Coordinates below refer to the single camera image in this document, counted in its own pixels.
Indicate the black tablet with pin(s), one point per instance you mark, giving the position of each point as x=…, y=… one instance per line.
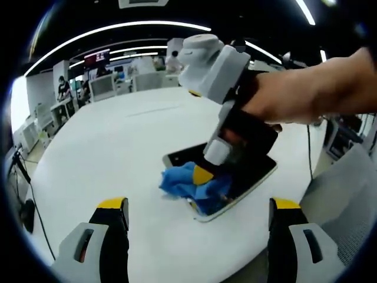
x=253, y=177

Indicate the ceiling air vent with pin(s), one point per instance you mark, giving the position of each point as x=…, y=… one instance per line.
x=142, y=3

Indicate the blue cleaning cloth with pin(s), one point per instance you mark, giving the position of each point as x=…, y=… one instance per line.
x=176, y=177

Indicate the red display screen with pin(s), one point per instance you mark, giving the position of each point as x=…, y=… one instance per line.
x=97, y=56

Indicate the long curved ceiling light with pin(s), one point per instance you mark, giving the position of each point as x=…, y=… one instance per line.
x=117, y=27

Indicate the black floor object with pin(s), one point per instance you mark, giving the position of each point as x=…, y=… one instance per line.
x=28, y=213

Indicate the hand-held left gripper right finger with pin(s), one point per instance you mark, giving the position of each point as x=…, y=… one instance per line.
x=290, y=253

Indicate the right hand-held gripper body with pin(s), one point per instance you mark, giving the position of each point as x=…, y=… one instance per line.
x=212, y=70

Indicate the black tripod stand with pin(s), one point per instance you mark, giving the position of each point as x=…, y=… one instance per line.
x=22, y=166

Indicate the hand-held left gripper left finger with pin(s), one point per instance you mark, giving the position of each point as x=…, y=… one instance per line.
x=98, y=253

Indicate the person's right hand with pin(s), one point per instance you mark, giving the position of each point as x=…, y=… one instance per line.
x=282, y=100

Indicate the dark equipment stand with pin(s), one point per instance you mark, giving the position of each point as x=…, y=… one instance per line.
x=341, y=138

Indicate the ceiling light strip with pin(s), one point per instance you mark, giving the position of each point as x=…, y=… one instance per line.
x=304, y=11

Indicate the grey mesh chair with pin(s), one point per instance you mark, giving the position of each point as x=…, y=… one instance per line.
x=341, y=206

